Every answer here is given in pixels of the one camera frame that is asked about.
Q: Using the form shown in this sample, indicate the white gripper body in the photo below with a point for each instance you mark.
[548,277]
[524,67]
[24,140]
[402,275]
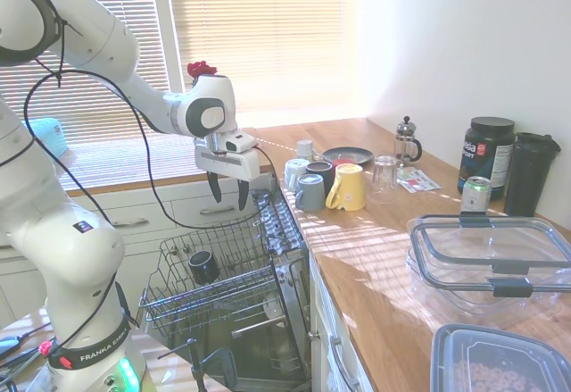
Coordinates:
[232,164]

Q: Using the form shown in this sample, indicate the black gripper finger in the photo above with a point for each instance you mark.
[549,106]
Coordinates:
[215,189]
[243,195]

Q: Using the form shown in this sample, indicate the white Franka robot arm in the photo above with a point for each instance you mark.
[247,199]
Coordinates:
[89,39]

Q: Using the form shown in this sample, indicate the white mug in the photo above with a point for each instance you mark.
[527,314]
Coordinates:
[294,171]

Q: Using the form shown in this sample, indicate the grey mug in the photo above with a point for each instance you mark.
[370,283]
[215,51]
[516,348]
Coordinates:
[311,193]

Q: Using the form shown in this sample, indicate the navy mug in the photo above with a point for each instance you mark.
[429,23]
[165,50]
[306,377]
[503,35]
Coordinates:
[320,177]

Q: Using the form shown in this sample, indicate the red mug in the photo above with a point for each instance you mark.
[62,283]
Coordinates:
[342,161]

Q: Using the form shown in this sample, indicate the yellow mug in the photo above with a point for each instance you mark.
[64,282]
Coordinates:
[350,186]

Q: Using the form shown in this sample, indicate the small white cup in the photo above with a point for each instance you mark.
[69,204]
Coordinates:
[304,147]

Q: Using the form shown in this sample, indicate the white window-side cabinets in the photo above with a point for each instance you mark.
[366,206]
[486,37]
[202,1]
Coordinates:
[134,204]

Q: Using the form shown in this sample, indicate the red rose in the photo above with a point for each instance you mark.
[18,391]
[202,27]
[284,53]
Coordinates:
[198,69]

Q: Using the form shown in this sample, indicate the dark grey plate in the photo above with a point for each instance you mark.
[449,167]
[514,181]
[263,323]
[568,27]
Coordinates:
[352,153]

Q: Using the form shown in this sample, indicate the white cabinets beside dishwasher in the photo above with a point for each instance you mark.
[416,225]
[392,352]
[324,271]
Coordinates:
[323,302]

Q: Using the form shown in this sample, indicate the wide beige window blind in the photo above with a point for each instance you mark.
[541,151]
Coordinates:
[267,30]

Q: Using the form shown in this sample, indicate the clear drinking glass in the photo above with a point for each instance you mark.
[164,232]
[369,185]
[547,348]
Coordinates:
[386,180]

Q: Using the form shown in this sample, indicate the silver cabinet knob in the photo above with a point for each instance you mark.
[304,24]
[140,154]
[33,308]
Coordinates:
[313,334]

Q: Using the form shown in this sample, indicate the stainless steel dishwasher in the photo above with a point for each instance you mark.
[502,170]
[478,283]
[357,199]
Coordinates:
[287,347]

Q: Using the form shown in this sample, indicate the glass French press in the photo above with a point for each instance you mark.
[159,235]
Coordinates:
[407,144]

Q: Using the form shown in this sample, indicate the teal cap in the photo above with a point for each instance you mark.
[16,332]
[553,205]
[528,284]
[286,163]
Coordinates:
[47,135]

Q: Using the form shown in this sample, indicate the paper leaflets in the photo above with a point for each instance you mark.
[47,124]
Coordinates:
[419,180]

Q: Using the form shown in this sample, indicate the narrow beige window blind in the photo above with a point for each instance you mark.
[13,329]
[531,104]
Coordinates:
[134,3]

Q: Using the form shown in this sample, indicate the clear plastic container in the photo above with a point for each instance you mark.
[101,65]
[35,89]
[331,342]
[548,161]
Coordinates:
[446,294]

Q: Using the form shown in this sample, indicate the red plug connector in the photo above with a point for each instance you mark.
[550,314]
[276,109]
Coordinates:
[45,347]

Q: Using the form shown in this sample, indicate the white green drink can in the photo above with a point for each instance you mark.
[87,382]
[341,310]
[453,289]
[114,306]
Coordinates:
[476,195]

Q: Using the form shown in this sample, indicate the black protein powder tub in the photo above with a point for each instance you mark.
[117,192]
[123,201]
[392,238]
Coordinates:
[486,155]

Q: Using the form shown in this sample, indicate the clear container with clip lid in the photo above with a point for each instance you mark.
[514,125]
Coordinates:
[490,242]

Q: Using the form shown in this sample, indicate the black shaker bottle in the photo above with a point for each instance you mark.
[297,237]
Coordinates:
[528,173]

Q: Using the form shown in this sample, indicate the grey-lidded container with cereal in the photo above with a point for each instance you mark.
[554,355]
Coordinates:
[490,361]

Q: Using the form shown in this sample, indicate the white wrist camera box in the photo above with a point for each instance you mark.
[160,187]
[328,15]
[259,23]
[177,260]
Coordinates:
[238,143]

